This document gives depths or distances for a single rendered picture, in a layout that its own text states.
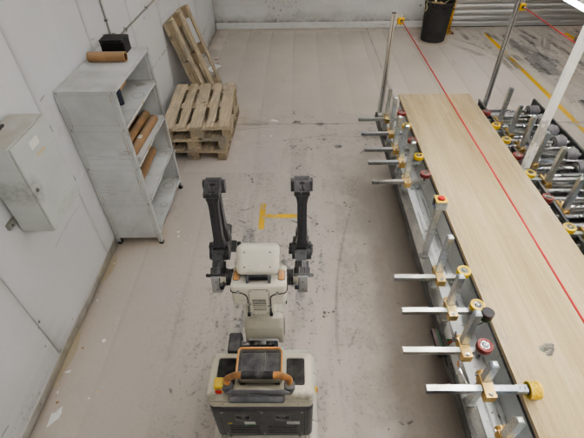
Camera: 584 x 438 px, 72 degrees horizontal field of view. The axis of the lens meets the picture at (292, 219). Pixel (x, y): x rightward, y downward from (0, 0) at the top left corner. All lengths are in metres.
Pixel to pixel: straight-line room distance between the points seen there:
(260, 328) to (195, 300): 1.32
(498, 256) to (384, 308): 1.08
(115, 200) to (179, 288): 0.97
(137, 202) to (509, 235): 2.95
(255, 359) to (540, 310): 1.59
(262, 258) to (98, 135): 1.97
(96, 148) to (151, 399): 1.94
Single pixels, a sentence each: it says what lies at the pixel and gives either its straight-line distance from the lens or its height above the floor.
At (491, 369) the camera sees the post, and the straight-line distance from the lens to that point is 2.10.
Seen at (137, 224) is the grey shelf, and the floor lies 0.25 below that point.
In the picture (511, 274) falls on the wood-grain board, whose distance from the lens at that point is 2.78.
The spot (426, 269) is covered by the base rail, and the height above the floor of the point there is 0.70.
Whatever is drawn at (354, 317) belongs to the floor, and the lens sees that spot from 3.40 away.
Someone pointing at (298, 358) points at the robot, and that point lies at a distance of 2.26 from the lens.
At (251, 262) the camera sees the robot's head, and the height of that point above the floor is 1.34.
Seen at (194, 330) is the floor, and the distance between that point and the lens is 3.40.
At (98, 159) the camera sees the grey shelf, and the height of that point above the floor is 0.98.
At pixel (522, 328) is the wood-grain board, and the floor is 0.90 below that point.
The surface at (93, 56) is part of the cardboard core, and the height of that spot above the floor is 1.60.
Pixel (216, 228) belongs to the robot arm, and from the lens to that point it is 2.05.
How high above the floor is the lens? 2.80
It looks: 42 degrees down
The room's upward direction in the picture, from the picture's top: 1 degrees counter-clockwise
